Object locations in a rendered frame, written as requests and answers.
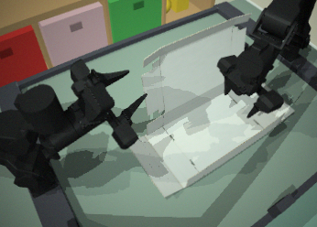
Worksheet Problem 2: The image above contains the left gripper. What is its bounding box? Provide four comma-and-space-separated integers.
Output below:
64, 59, 147, 149

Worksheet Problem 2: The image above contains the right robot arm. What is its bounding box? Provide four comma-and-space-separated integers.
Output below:
226, 0, 316, 96

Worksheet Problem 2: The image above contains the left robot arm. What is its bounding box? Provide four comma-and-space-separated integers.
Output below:
0, 77, 115, 198

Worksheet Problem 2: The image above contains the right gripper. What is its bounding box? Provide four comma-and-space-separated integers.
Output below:
217, 55, 284, 118

